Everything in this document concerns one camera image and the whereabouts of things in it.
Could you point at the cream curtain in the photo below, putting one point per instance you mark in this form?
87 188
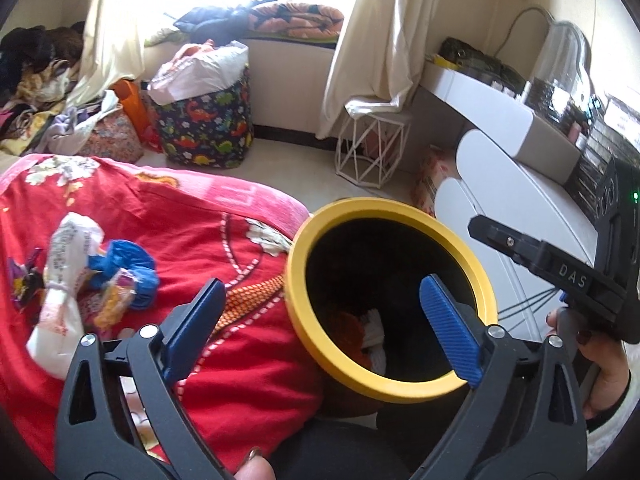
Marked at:
380 35
120 25

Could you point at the person's right forearm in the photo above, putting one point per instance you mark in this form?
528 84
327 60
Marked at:
612 412

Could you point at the pale lavender garment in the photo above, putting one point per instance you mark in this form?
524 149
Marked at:
75 125

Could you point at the dinosaur print storage basket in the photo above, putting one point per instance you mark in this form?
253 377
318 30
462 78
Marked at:
205 130

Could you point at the white crumpled tissue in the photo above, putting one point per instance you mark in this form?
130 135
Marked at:
375 330

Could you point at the large white plastic bag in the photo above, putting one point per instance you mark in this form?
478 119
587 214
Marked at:
200 72

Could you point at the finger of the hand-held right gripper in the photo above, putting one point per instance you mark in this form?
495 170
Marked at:
505 245

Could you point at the blue plastic bag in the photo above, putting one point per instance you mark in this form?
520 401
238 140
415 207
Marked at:
125 255

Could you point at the purple snack wrapper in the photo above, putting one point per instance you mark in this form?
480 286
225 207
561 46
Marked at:
25 280

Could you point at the orange bag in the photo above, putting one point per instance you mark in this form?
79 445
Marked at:
132 105

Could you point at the person's right hand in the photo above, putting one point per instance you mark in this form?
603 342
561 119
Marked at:
607 370

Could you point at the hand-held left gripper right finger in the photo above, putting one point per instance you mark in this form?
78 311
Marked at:
450 325

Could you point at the person's left hand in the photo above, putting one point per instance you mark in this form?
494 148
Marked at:
257 467

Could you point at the orange black patterned quilt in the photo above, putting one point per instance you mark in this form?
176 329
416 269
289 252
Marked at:
300 20

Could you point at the clear acrylic cosmetic organizer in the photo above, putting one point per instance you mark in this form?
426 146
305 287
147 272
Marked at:
550 100

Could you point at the red floral blanket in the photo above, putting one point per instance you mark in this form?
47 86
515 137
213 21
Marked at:
200 240

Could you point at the white vanity desk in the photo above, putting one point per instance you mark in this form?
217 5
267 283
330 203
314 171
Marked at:
500 180

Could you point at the orange wrapper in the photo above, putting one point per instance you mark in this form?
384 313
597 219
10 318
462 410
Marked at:
350 330

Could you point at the dark puffer jacket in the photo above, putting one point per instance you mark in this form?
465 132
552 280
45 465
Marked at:
210 17

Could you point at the arched vanity mirror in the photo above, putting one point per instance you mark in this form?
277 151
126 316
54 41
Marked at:
562 55

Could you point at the yellow rimmed black trash bin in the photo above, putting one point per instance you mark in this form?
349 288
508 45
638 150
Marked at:
297 310

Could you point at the cardboard box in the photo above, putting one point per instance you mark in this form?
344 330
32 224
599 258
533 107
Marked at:
432 180

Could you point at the white cloth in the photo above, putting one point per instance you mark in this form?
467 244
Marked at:
370 107

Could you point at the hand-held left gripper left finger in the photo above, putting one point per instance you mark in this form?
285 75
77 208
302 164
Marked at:
180 350

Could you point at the black bag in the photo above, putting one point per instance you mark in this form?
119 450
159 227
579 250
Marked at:
475 57

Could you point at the pile of clothes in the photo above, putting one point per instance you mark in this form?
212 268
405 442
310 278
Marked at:
30 65

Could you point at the floral fabric bag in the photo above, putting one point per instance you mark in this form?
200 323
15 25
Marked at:
112 135

